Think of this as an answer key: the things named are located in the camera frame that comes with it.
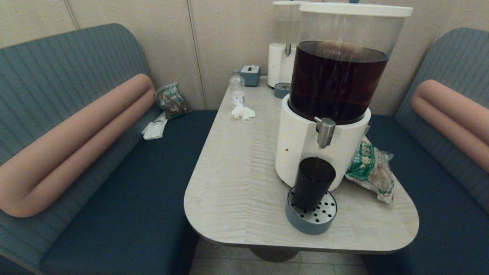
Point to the black plastic cup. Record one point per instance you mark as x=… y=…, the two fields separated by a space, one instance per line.
x=313 y=183

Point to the clear liquid dispenser white base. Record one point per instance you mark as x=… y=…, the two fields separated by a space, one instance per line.
x=279 y=65

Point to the round blue perforated drip tray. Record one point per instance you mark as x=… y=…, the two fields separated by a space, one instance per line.
x=305 y=223

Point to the large dark tea dispenser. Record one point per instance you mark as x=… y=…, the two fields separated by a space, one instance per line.
x=301 y=145

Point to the blue upholstered bench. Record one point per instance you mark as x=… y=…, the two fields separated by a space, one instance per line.
x=114 y=183
x=439 y=214

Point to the small blue drip tray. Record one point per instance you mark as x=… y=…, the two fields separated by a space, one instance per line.
x=282 y=91

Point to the table pedestal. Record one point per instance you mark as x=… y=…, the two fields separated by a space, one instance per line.
x=275 y=254

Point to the clear plastic bottle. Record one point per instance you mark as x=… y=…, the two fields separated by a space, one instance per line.
x=237 y=89

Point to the dark printed snack bag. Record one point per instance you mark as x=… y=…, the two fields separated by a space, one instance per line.
x=172 y=101

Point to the blue tissue box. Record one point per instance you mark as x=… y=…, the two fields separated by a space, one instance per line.
x=250 y=76

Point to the metal dispenser tap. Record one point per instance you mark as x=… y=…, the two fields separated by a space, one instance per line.
x=325 y=131

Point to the white napkin packet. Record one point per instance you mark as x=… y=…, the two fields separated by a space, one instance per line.
x=154 y=130

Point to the green white snack bag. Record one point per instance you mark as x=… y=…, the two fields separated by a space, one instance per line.
x=370 y=172

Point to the crumpled white tissue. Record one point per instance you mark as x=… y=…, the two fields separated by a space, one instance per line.
x=242 y=112

